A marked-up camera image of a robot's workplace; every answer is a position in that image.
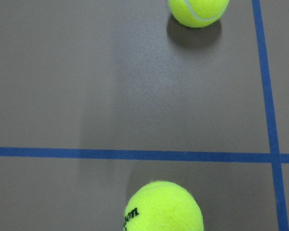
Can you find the yellow tennis ball with logo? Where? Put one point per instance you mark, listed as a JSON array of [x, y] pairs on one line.
[[162, 206]]

